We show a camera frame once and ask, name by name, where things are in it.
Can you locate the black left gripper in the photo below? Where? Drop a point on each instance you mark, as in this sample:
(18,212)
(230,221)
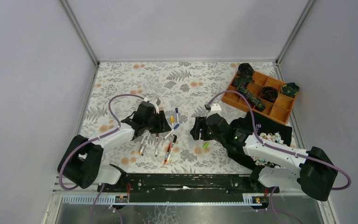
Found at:
(159,120)

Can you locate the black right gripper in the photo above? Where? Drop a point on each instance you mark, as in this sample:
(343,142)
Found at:
(202,128)

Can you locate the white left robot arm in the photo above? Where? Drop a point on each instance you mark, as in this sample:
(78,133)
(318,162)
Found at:
(81,162)

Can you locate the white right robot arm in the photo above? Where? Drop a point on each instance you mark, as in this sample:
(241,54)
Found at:
(308,170)

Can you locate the green pen cap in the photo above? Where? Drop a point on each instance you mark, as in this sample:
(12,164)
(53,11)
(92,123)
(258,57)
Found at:
(205,145)

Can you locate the white pen blue end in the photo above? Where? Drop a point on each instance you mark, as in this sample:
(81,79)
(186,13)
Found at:
(145,144)

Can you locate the white pen yellow end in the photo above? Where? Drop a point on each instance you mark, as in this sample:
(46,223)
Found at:
(142,142)

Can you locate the clear pen orange end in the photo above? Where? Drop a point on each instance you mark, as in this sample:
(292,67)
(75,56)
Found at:
(167,153)

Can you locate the floral patterned table mat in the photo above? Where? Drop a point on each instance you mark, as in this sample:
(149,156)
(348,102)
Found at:
(188,86)

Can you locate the dark patterned fabric roll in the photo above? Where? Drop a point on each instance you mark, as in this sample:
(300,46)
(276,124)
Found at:
(240,83)

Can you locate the black floral cloth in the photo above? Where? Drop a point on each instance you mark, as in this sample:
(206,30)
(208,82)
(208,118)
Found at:
(266,129)

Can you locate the dark rolled fabric flower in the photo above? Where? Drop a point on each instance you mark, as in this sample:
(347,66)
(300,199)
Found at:
(245,70)

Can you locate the dark rolled flower in tray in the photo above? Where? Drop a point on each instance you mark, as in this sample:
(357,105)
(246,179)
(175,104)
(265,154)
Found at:
(269,93)

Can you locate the dark green rolled flower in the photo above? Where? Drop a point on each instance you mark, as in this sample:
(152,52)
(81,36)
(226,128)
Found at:
(290,89)

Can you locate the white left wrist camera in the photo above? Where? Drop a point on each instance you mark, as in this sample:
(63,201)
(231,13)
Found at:
(155,102)

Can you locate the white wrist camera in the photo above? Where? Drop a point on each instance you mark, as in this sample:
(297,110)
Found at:
(213,108)
(155,102)

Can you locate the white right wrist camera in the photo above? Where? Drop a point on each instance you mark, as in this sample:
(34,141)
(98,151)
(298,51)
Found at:
(213,108)

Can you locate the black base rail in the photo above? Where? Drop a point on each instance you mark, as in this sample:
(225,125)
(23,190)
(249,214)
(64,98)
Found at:
(185,188)

